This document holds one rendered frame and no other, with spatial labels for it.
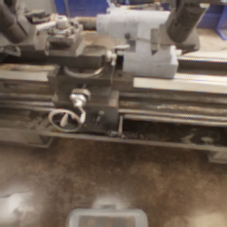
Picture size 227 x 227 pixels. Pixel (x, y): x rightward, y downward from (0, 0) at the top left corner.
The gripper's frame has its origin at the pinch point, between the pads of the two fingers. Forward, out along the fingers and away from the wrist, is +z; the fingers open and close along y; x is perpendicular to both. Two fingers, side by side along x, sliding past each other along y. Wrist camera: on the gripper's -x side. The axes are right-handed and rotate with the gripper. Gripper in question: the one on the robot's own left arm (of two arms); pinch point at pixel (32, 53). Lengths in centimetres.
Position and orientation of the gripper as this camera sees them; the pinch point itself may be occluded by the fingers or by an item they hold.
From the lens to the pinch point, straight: 63.4
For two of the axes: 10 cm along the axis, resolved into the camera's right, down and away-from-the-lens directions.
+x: 0.0, 9.8, -1.9
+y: -10.0, 0.0, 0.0
